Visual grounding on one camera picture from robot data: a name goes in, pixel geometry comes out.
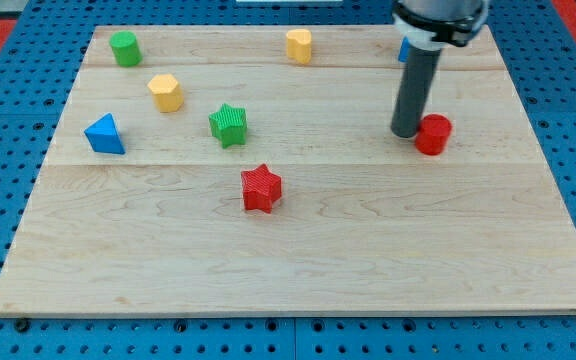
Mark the robot arm with grey rod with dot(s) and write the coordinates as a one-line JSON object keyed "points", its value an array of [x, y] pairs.
{"points": [[429, 26]]}

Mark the blue block behind arm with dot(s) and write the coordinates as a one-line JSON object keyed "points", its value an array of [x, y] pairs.
{"points": [[404, 50]]}

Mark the red star block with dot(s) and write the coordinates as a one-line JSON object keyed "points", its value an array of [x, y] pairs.
{"points": [[260, 188]]}

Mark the green star block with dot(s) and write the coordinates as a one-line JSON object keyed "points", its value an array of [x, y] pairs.
{"points": [[229, 125]]}

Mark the wooden board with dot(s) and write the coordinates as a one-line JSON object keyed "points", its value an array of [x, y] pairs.
{"points": [[366, 226]]}

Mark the yellow heart block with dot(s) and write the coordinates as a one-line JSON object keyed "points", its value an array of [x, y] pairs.
{"points": [[299, 45]]}

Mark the yellow hexagon block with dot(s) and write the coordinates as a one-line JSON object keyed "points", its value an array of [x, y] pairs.
{"points": [[166, 93]]}

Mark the red cylinder block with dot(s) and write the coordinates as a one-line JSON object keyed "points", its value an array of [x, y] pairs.
{"points": [[433, 134]]}

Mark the blue triangle block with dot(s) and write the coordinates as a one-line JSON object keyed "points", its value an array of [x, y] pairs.
{"points": [[104, 137]]}

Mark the green cylinder block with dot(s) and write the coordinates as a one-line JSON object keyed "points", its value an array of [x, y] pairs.
{"points": [[125, 48]]}

